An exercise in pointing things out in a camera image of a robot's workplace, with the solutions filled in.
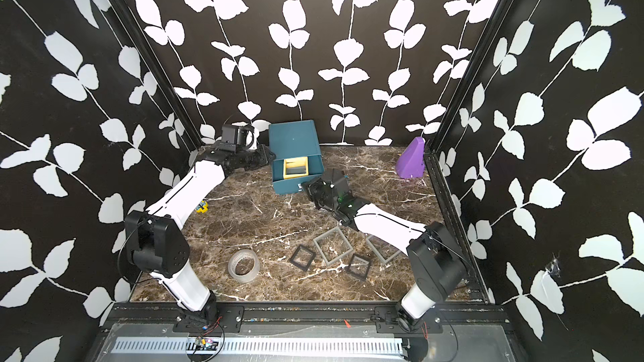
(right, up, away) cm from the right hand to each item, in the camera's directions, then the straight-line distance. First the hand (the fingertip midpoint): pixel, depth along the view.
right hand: (296, 178), depth 81 cm
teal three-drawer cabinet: (-1, +9, +8) cm, 12 cm away
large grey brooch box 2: (+31, -26, +7) cm, 41 cm away
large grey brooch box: (+12, -25, +9) cm, 30 cm away
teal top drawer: (+6, +5, +12) cm, 14 cm away
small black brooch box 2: (+21, -31, +4) cm, 37 cm away
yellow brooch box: (-2, +4, +10) cm, 11 cm away
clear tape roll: (-21, -27, +3) cm, 35 cm away
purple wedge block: (+45, +5, +23) cm, 51 cm away
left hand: (-8, +9, +6) cm, 13 cm away
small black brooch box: (+2, -28, +6) cm, 29 cm away
